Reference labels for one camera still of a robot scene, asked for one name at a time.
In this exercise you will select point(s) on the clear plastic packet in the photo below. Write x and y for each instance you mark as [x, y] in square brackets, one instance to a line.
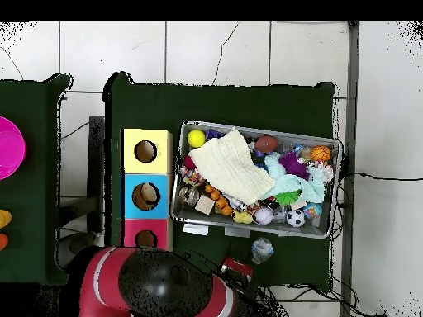
[262, 250]

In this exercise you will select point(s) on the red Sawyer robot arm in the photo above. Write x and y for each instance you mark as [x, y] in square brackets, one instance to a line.
[158, 284]

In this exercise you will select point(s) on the clear mesh bin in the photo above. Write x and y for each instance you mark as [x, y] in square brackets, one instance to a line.
[258, 226]

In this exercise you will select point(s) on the white ball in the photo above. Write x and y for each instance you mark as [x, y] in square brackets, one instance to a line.
[264, 215]

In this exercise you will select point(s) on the small wooden block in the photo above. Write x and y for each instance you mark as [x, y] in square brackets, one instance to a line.
[205, 205]

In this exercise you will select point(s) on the small soccer ball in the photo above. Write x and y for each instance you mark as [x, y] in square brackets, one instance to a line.
[295, 217]

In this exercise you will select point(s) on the green spiky ball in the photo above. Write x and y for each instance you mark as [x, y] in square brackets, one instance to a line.
[288, 197]

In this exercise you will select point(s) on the cream yellow cloth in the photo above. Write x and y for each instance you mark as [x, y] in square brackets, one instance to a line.
[230, 166]

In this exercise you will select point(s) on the mint green cloth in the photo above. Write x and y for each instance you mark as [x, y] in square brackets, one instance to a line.
[310, 185]

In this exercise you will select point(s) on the purple spiky toy with eyes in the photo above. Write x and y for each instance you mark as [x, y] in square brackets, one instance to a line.
[293, 164]

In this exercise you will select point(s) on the brown toy football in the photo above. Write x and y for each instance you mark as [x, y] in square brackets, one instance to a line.
[266, 143]

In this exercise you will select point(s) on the yellow ball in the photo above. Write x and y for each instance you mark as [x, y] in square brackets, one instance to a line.
[196, 138]

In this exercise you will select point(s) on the orange toy basketball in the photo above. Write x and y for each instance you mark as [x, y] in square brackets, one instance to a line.
[321, 153]

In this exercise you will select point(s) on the dark green side table cloth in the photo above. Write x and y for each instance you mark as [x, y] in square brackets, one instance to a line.
[30, 191]

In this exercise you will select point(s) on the magenta plate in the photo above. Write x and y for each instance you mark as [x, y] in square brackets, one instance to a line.
[10, 148]

